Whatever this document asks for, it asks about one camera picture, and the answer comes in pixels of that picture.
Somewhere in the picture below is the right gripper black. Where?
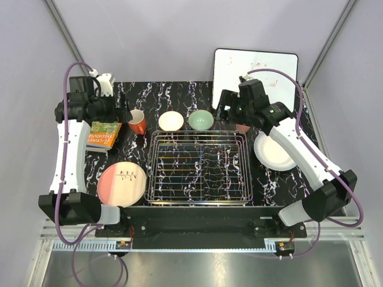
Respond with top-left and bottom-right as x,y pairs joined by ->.
212,89 -> 254,127

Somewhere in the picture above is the green celadon bowl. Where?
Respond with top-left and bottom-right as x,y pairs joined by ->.
188,109 -> 214,130

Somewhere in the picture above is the orange mug white inside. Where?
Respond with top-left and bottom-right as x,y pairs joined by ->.
128,109 -> 147,135

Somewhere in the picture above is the orange bowl white inside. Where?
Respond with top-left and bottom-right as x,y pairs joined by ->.
159,111 -> 184,132

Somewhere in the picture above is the white fluted plate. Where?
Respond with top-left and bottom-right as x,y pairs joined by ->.
253,132 -> 296,172

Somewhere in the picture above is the metal wire dish rack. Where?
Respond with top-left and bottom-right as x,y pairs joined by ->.
145,130 -> 253,206

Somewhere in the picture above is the pink cream branch plate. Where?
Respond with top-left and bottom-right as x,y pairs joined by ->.
97,161 -> 147,207

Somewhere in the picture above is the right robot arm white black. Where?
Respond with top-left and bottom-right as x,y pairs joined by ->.
216,80 -> 357,237

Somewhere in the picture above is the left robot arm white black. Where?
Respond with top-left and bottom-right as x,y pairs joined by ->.
38,73 -> 131,237

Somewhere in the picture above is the orange treehouse book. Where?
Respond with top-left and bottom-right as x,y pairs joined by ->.
86,121 -> 122,153

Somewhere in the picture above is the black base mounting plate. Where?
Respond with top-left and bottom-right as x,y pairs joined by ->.
96,206 -> 307,239

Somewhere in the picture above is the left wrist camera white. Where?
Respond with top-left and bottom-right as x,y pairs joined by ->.
89,69 -> 115,97

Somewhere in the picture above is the white whiteboard black frame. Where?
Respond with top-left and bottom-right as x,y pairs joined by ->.
212,48 -> 299,111

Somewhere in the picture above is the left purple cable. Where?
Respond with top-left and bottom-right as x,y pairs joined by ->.
54,62 -> 130,287

